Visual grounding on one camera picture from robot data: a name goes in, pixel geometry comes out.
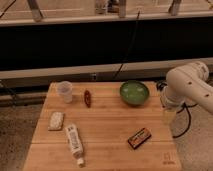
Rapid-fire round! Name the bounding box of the black hanging cable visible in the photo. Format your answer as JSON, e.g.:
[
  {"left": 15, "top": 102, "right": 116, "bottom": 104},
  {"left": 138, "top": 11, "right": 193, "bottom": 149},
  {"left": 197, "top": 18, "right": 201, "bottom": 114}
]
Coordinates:
[{"left": 111, "top": 9, "right": 142, "bottom": 81}]

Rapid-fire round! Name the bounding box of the black cable by robot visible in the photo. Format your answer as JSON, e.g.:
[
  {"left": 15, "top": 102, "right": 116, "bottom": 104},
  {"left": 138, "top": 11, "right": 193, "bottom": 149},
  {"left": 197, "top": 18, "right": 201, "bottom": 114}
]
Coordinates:
[{"left": 155, "top": 79, "right": 201, "bottom": 140}]

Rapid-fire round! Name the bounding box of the brown oblong snack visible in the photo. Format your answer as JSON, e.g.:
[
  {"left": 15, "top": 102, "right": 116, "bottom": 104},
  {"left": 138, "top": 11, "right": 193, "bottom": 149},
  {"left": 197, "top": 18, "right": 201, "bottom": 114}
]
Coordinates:
[{"left": 84, "top": 90, "right": 91, "bottom": 108}]

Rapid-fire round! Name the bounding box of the white sponge block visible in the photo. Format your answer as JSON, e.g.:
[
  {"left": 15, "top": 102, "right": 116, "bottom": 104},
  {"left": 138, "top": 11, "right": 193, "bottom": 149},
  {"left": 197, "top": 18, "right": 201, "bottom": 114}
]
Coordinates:
[{"left": 48, "top": 112, "right": 64, "bottom": 131}]

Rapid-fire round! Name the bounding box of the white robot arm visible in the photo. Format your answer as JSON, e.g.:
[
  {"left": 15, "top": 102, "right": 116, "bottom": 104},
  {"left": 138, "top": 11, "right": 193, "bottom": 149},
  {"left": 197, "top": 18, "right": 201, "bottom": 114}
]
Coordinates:
[{"left": 160, "top": 61, "right": 213, "bottom": 125}]

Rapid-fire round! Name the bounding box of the black orange small box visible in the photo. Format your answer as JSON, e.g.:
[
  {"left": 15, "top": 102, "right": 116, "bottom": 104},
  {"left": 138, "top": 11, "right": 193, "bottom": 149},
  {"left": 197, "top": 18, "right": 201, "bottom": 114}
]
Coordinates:
[{"left": 127, "top": 128, "right": 151, "bottom": 149}]

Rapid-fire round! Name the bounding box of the green ceramic bowl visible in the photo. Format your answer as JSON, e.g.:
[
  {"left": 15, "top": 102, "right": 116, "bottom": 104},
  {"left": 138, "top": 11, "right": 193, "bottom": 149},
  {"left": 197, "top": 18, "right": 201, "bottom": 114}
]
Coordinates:
[{"left": 119, "top": 80, "right": 150, "bottom": 106}]

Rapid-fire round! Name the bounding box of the white tube bottle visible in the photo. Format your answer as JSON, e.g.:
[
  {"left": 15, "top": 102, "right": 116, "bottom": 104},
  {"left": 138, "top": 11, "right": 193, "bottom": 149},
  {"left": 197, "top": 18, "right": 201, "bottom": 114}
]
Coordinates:
[{"left": 65, "top": 124, "right": 85, "bottom": 167}]

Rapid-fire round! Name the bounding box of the clear plastic cup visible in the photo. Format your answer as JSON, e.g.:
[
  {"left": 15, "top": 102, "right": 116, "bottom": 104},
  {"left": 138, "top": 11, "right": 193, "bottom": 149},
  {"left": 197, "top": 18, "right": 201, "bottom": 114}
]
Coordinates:
[{"left": 56, "top": 81, "right": 72, "bottom": 103}]

